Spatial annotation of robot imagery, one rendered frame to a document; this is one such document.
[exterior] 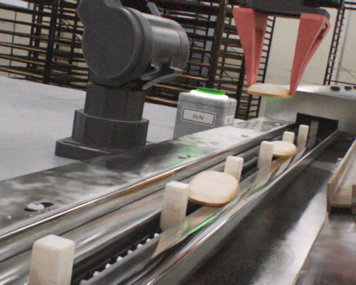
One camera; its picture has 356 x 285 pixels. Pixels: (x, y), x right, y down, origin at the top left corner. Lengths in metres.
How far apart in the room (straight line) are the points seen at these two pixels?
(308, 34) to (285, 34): 7.17
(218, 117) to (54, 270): 0.57
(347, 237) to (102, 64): 0.41
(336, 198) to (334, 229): 0.05
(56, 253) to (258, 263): 0.19
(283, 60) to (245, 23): 7.14
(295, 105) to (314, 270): 0.81
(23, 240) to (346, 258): 0.14
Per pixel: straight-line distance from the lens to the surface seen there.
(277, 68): 7.68
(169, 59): 0.63
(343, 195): 0.31
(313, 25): 0.51
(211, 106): 0.78
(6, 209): 0.29
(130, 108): 0.63
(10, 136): 0.70
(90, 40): 0.62
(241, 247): 0.42
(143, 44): 0.58
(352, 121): 1.00
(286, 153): 0.67
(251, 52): 0.53
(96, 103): 0.63
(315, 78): 7.60
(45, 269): 0.23
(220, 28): 2.86
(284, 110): 1.01
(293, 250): 0.43
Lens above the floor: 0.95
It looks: 9 degrees down
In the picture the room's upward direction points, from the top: 9 degrees clockwise
